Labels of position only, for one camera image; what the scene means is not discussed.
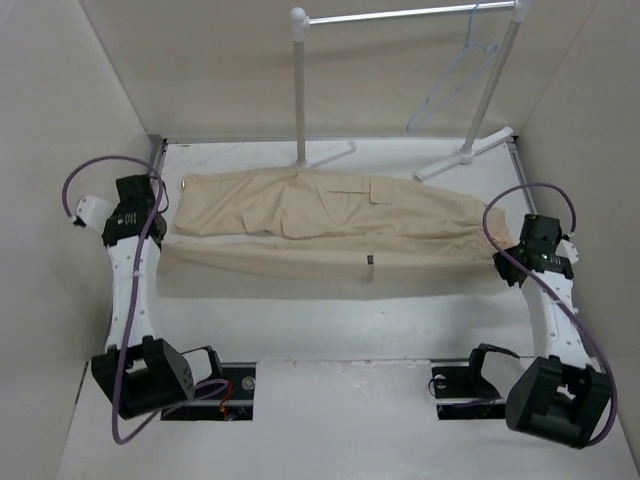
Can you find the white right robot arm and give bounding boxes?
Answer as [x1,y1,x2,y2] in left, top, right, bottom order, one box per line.
[463,214,613,449]

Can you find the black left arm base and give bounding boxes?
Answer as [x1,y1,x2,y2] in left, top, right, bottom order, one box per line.
[160,363,257,422]

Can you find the beige trousers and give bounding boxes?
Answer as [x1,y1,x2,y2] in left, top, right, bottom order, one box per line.
[160,167,513,297]

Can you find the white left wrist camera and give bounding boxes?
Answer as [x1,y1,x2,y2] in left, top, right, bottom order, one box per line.
[71,195,116,234]

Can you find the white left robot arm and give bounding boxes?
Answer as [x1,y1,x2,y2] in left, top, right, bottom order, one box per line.
[91,175,226,420]

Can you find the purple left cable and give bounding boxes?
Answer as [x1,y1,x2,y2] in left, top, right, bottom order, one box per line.
[62,155,231,446]

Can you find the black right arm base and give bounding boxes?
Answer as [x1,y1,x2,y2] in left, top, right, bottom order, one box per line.
[427,361,505,421]

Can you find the aluminium table edge rail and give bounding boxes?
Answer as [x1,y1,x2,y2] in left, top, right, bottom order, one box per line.
[97,134,169,361]

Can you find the light blue wire hanger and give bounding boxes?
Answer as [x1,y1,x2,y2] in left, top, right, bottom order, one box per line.
[406,1,500,133]

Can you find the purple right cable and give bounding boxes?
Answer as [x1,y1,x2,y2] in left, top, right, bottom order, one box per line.
[482,182,621,447]

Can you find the white clothes rack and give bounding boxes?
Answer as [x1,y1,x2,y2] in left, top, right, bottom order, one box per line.
[289,1,531,181]

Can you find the purple cable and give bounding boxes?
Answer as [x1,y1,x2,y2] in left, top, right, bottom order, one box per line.
[482,182,621,447]
[62,155,231,446]

